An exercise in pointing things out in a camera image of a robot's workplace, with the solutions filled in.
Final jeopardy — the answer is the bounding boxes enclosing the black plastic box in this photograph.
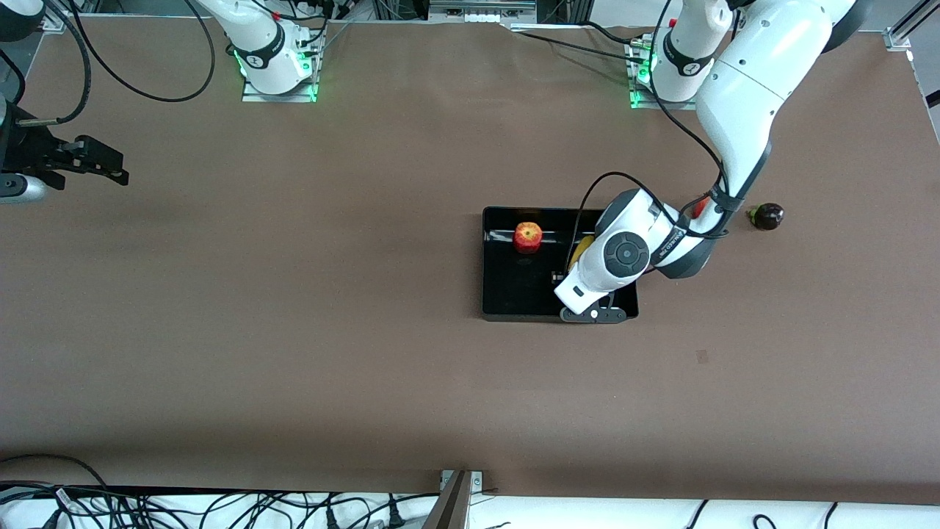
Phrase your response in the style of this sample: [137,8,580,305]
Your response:
[482,206,640,324]

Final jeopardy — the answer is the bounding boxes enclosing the dark purple eggplant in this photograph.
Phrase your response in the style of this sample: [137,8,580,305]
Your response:
[747,203,785,231]

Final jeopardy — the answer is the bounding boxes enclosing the brown table cover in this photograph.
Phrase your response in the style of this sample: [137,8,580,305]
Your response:
[0,15,940,506]

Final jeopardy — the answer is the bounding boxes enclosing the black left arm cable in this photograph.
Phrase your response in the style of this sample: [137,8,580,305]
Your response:
[567,0,737,270]

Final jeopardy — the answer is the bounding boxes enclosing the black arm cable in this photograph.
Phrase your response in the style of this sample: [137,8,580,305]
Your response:
[0,0,218,127]
[567,0,737,270]

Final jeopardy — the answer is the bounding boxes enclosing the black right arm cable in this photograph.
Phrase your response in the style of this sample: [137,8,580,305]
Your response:
[0,0,218,127]

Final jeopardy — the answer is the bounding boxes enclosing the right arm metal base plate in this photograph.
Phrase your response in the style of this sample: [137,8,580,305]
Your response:
[242,29,319,104]

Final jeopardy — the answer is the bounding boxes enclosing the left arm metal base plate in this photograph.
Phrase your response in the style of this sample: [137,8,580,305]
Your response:
[628,33,707,111]

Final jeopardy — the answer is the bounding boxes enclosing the thin black table cable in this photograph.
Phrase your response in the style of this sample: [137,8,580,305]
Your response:
[514,28,641,61]
[584,21,636,43]

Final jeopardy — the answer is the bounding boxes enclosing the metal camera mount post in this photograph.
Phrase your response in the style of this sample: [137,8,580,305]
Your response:
[422,469,485,529]

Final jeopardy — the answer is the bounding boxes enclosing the long curved black cable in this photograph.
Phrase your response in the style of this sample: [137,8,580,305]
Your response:
[0,454,108,489]

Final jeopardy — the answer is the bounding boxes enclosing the aluminium frame profile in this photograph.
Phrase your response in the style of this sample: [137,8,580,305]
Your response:
[884,0,940,51]

